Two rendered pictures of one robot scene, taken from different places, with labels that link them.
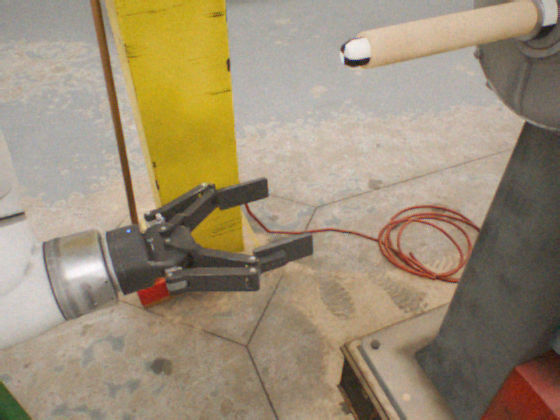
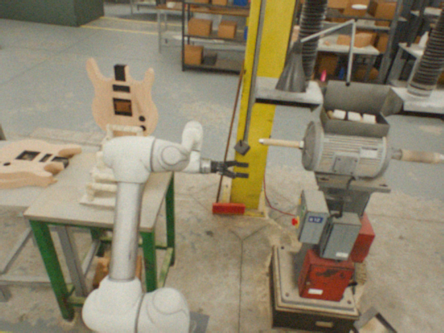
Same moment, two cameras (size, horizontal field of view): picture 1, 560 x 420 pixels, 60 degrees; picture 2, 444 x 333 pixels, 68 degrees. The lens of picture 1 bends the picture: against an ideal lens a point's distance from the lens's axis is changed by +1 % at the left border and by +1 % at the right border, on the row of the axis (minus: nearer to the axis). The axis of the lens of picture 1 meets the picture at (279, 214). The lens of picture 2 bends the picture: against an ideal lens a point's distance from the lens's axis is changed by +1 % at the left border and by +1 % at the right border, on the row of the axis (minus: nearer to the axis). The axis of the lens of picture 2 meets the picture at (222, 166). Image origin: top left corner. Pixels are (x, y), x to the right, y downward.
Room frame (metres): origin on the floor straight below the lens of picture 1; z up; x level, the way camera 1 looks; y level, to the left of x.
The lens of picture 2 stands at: (-1.00, -0.51, 2.07)
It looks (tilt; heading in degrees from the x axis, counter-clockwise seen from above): 34 degrees down; 25
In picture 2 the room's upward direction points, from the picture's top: 5 degrees clockwise
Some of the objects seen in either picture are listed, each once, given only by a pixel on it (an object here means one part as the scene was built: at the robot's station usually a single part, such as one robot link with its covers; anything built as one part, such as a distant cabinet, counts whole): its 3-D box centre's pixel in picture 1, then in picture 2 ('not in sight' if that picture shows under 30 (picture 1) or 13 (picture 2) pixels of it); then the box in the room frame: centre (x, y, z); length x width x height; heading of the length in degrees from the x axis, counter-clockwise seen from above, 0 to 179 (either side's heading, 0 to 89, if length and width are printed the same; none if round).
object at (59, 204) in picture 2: not in sight; (117, 233); (0.02, 0.63, 0.55); 0.62 x 0.58 x 0.76; 113
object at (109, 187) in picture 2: not in sight; (104, 187); (-0.10, 0.52, 1.04); 0.20 x 0.03 x 0.03; 112
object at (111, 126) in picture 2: not in sight; (124, 128); (0.19, 0.64, 1.20); 0.20 x 0.03 x 0.03; 112
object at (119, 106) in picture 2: not in sight; (123, 106); (0.22, 0.66, 1.31); 0.10 x 0.03 x 0.05; 112
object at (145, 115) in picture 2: not in sight; (124, 102); (0.23, 0.66, 1.33); 0.35 x 0.04 x 0.40; 112
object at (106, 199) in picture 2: not in sight; (111, 197); (-0.06, 0.54, 0.94); 0.27 x 0.15 x 0.01; 113
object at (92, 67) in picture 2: not in sight; (95, 69); (0.18, 0.78, 1.49); 0.07 x 0.04 x 0.10; 112
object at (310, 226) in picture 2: not in sight; (322, 219); (0.31, -0.46, 0.99); 0.24 x 0.21 x 0.26; 113
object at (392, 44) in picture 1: (448, 33); (281, 143); (0.44, -0.16, 1.25); 0.18 x 0.03 x 0.03; 113
